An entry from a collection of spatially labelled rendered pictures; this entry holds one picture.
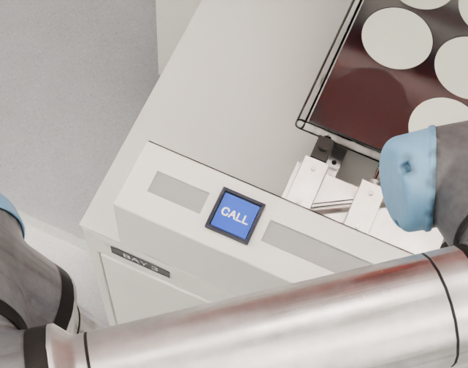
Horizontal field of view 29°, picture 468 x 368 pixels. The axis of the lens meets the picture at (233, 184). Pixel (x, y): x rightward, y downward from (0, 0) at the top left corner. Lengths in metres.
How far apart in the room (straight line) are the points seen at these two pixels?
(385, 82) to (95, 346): 0.80
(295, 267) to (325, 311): 0.53
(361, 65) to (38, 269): 0.71
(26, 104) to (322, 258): 1.30
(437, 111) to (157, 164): 0.39
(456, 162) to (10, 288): 0.32
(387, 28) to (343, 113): 0.15
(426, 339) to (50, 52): 1.85
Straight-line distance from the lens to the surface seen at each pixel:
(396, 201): 0.69
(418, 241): 1.21
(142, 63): 2.30
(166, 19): 1.97
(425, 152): 0.68
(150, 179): 1.11
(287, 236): 1.10
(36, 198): 2.16
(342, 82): 1.26
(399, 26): 1.33
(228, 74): 1.34
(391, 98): 1.27
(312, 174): 1.19
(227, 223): 1.09
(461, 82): 1.30
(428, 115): 1.26
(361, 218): 1.17
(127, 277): 1.38
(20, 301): 0.64
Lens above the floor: 1.98
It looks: 67 degrees down
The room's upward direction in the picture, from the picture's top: 8 degrees clockwise
